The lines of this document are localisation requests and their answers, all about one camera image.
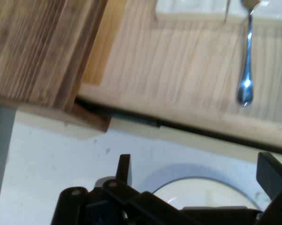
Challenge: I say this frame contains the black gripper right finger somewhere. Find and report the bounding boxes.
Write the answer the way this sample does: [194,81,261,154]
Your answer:
[256,151,282,225]

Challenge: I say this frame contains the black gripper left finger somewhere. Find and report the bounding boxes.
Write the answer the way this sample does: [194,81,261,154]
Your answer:
[51,154,202,225]

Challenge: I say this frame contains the white plate with dark rim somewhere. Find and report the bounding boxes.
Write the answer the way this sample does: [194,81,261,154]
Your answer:
[152,177,261,211]

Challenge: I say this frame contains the silver metal spoon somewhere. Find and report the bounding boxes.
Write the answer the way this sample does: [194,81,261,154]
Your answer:
[236,0,261,106]

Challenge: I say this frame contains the light wooden cutlery tray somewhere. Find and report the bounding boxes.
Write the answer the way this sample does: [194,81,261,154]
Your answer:
[77,0,282,150]

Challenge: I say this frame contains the white rectangular dish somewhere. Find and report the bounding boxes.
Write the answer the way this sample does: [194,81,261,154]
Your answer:
[154,0,231,23]

